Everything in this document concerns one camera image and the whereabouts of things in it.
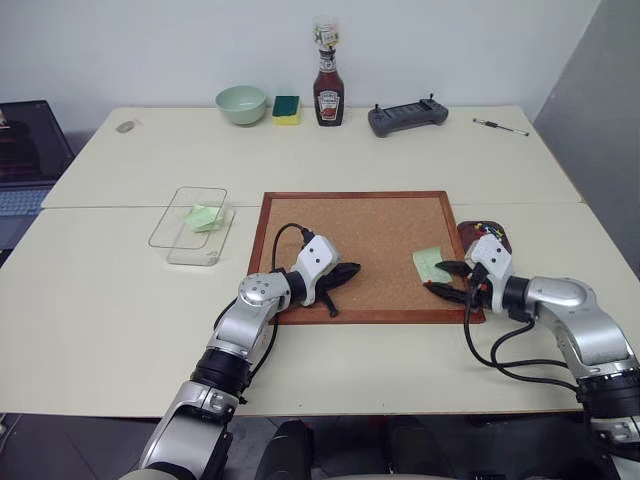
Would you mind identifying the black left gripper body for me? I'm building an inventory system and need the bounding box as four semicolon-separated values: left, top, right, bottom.
312;264;347;306

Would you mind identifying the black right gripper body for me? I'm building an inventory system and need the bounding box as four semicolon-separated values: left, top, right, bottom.
465;261;490;308

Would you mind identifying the flat green sticky note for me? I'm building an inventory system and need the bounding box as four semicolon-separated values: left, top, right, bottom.
411;245;451;284

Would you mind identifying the brown oval tray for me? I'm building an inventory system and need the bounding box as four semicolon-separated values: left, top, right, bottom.
457;219;514;259

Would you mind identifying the crumpled green sticky note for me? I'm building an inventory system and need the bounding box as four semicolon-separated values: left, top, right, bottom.
183;202;225;234

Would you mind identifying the clear plastic box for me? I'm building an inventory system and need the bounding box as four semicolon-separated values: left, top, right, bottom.
147;186;237;268

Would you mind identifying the wood framed cork board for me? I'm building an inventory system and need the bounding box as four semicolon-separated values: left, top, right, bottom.
247;189;487;326

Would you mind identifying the silver black pen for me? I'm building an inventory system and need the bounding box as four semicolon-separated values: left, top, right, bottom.
472;117;530;137

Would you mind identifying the dark rounded shape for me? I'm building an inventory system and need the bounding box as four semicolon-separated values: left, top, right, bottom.
259;419;316;480

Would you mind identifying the grey handheld controller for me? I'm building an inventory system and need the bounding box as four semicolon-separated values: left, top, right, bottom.
367;92;450;138

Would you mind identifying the ketchup bottle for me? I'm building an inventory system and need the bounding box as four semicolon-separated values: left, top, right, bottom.
312;46;346;128

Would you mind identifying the yellow green sponge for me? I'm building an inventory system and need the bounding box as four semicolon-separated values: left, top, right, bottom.
272;93;302;127

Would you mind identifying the mint green bowl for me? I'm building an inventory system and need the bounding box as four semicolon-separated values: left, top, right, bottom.
215;84;267;127

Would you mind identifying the clear glass jar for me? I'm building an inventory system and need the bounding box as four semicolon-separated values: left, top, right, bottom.
312;15;342;50

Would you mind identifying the grey laptop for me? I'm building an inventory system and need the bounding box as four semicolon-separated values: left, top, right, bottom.
0;99;76;252

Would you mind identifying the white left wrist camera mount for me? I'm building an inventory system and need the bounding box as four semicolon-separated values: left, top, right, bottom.
295;235;343;307

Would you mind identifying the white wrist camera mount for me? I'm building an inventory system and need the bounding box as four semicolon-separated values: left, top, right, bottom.
295;235;343;307
464;234;514;312

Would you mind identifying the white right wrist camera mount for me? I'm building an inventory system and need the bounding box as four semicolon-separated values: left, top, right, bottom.
464;234;514;312

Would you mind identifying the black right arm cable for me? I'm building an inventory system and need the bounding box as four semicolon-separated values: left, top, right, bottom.
463;272;584;396

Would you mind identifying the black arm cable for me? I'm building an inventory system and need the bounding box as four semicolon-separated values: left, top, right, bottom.
269;223;315;275
463;272;584;396

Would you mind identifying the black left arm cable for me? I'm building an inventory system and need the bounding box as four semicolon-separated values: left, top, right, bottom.
269;223;315;275

